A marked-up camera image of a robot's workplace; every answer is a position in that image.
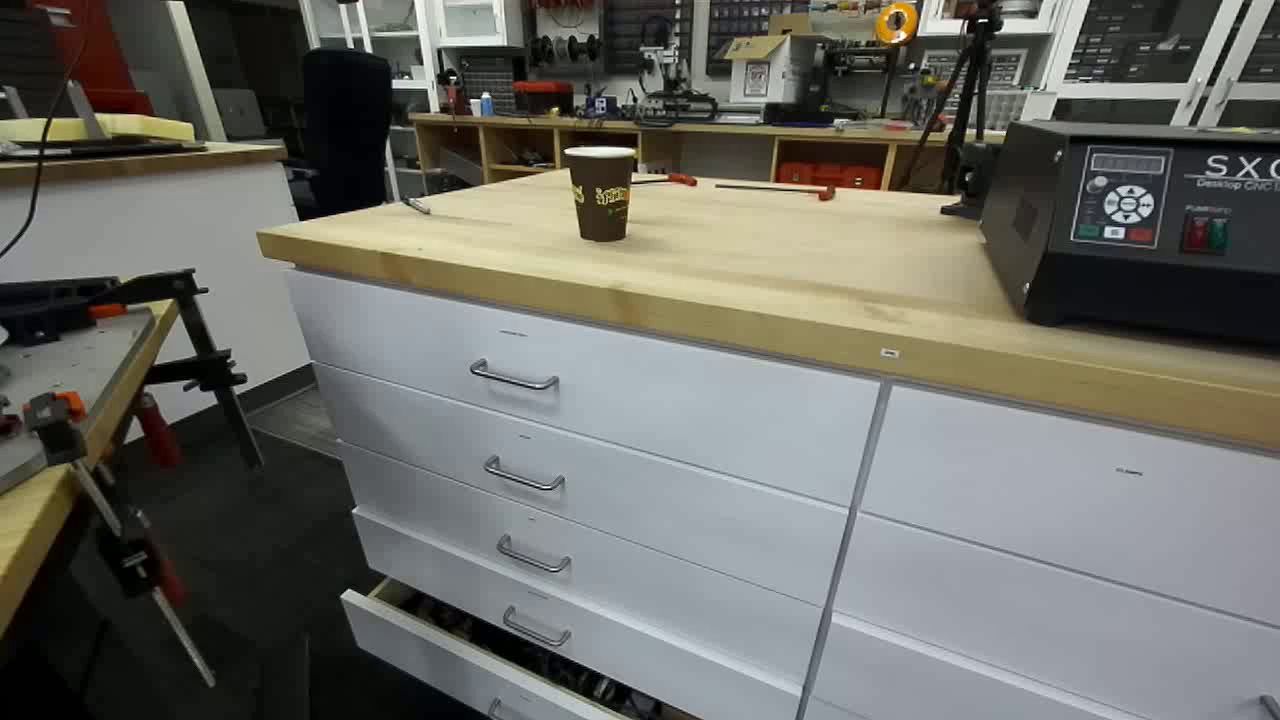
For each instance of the brown paper coffee cup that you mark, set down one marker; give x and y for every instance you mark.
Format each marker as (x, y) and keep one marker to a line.
(601, 200)

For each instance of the white counter with wooden top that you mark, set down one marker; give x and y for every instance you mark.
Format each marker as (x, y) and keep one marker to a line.
(150, 230)

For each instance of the wooden workbench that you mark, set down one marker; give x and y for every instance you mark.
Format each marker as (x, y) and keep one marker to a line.
(700, 135)

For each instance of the red case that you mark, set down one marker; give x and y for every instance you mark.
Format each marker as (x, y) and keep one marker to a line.
(830, 175)

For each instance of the red and black toolbox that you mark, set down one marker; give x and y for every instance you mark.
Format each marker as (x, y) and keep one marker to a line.
(543, 98)

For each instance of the cardboard box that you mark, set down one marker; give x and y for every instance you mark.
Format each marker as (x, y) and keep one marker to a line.
(765, 72)

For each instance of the black office chair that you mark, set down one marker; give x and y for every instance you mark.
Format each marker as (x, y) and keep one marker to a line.
(346, 130)

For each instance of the yellow tape roll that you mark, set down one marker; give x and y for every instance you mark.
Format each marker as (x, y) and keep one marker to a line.
(885, 25)

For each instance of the wide white drawer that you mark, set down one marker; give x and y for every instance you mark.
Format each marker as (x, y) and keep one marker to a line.
(920, 685)
(1080, 500)
(1040, 640)

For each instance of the black bar clamp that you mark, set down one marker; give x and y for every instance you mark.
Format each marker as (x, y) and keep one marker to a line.
(205, 365)

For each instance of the black machine control box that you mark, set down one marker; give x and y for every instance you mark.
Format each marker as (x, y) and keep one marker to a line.
(1130, 270)

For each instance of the bar clamp with orange trigger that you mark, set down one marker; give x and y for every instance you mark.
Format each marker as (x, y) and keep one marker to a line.
(125, 545)

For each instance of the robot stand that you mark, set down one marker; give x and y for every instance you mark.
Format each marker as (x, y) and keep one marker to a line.
(60, 370)

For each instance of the yellow foam pad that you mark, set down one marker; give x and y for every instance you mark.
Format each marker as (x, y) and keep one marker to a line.
(100, 128)

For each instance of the red cabinet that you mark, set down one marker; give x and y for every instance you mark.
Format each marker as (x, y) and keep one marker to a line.
(95, 60)

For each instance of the camera on tripod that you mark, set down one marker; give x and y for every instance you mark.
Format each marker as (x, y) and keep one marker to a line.
(968, 110)

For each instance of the row of glass-door wall cabinets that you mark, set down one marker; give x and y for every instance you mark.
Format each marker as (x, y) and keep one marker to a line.
(1150, 50)

